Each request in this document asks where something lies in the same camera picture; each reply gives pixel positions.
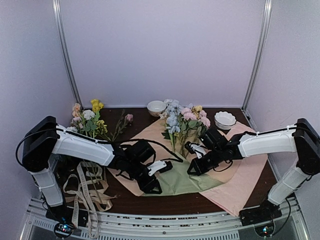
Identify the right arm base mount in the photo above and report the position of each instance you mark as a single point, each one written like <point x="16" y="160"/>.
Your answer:
<point x="261" y="218"/>

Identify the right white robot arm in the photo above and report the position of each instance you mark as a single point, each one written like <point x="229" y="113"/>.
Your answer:
<point x="299" y="138"/>

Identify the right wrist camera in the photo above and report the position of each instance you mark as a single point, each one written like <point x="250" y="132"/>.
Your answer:
<point x="195" y="149"/>

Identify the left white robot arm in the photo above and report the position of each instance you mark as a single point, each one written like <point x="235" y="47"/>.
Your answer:
<point x="48" y="138"/>

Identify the left aluminium frame post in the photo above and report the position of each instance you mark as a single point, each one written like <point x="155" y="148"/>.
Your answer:
<point x="56" y="4"/>

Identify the pink carnation fake flower stem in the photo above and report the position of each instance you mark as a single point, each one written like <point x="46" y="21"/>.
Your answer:
<point x="206" y="123"/>

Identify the white patterned ceramic bowl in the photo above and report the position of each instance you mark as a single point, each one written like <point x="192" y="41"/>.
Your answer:
<point x="156" y="107"/>

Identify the yellow fake flower stem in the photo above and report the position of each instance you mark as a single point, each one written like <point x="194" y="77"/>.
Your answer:
<point x="190" y="125"/>

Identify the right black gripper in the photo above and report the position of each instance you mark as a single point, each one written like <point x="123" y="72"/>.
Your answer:
<point x="198" y="167"/>

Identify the aluminium frame post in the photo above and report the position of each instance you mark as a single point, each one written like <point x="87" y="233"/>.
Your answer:
<point x="56" y="4"/>
<point x="264" y="30"/>

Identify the pink wrapping paper sheet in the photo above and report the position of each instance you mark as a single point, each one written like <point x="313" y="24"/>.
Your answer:
<point x="233" y="195"/>

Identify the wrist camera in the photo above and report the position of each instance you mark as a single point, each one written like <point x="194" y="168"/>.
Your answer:
<point x="195" y="149"/>
<point x="159" y="166"/>

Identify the single pink bud stem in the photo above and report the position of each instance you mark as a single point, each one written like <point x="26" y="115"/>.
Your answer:
<point x="121" y="125"/>

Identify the white scalloped dish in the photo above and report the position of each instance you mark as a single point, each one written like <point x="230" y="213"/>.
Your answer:
<point x="224" y="120"/>

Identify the blue fake flower stem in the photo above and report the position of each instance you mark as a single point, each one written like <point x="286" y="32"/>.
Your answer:
<point x="172" y="124"/>

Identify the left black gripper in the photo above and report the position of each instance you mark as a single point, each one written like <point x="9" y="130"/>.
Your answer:
<point x="146" y="186"/>

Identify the right aluminium frame post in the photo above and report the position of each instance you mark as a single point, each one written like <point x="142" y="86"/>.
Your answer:
<point x="264" y="30"/>

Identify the beige printed ribbon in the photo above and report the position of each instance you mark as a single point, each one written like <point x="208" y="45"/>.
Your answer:
<point x="90" y="192"/>

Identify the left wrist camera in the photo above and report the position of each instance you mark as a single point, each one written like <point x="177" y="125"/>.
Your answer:
<point x="159" y="166"/>

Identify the tan kraft paper sheet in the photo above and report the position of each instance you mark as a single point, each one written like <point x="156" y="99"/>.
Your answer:
<point x="153" y="132"/>

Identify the green wrapping paper sheet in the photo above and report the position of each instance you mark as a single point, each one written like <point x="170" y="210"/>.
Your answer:
<point x="178" y="182"/>

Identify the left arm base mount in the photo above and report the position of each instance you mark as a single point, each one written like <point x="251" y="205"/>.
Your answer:
<point x="64" y="228"/>

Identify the bunch of fake flowers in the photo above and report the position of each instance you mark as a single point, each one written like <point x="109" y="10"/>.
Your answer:
<point x="89" y="123"/>

